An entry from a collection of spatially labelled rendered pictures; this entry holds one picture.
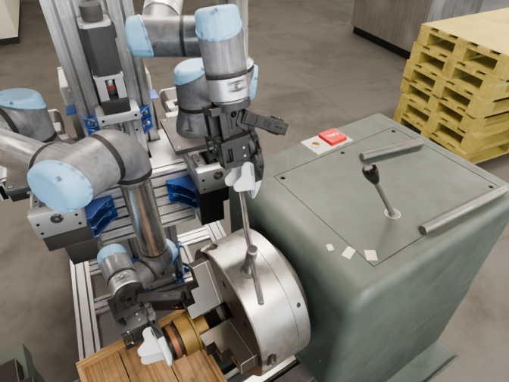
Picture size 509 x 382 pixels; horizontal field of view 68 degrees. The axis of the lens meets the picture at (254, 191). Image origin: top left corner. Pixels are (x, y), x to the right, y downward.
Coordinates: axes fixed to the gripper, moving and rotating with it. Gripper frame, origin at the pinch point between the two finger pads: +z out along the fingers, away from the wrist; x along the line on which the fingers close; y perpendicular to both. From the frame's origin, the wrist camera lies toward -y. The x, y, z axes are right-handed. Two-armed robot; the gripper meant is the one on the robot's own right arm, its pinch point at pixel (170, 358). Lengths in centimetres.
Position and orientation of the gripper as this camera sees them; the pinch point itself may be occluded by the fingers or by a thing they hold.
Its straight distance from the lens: 88.4
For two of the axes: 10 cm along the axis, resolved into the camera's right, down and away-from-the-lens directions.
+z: 5.4, 5.5, -6.4
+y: -8.4, 3.5, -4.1
